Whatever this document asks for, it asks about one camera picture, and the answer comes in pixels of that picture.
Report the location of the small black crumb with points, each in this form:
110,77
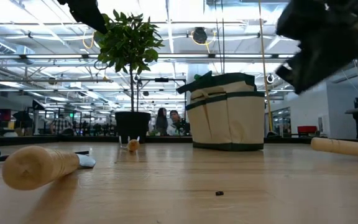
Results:
219,193

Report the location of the beige canvas green-trimmed gardening bag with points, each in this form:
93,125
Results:
228,121

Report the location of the black table border rail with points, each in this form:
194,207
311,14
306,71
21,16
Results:
57,140

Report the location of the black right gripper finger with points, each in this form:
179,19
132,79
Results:
306,21
319,65

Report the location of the red background seat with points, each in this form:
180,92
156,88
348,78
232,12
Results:
307,129

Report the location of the black metal frame rig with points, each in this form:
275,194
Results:
162,80

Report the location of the small bright green object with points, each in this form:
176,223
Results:
197,76

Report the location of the potted green tree, black pot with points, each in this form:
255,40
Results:
126,46

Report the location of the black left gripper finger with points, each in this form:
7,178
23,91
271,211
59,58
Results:
84,12

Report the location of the person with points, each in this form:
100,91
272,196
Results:
175,115
162,119
61,124

